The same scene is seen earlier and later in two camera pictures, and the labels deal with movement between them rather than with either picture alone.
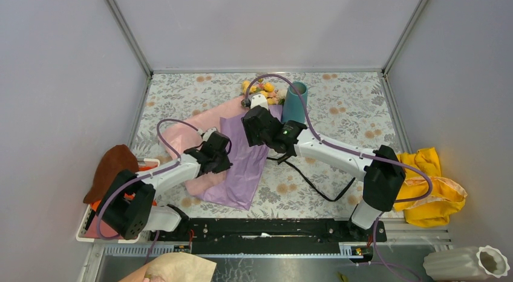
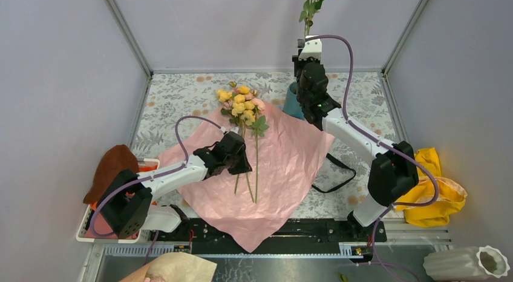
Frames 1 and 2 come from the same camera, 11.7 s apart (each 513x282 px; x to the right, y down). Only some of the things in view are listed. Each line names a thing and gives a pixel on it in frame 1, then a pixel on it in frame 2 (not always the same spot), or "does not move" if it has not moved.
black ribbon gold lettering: [282, 160] -> [330, 157]
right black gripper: [251, 139] -> [297, 63]
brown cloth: [112, 161] does not move
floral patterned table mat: [349, 109] does not move
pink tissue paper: [182, 137] -> [283, 155]
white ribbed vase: [466, 264] does not move
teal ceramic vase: [293, 106] does not move
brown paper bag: [176, 267] does not move
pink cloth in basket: [105, 230] does not move
